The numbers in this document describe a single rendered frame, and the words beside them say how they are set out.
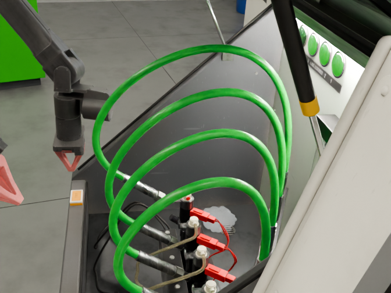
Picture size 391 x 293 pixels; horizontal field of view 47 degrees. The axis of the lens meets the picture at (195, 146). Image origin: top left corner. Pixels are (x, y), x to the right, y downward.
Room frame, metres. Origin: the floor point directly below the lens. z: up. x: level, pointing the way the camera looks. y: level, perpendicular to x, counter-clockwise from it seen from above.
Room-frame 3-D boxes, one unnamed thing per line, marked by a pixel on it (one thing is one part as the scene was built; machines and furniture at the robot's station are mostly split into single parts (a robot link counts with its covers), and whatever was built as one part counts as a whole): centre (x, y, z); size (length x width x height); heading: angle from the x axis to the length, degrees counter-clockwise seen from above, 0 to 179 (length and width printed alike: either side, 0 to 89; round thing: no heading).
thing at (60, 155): (0.92, 0.30, 1.08); 0.07 x 0.07 x 0.09; 11
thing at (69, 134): (0.91, 0.29, 1.15); 0.10 x 0.07 x 0.07; 11
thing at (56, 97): (0.91, 0.29, 1.21); 0.07 x 0.06 x 0.07; 88
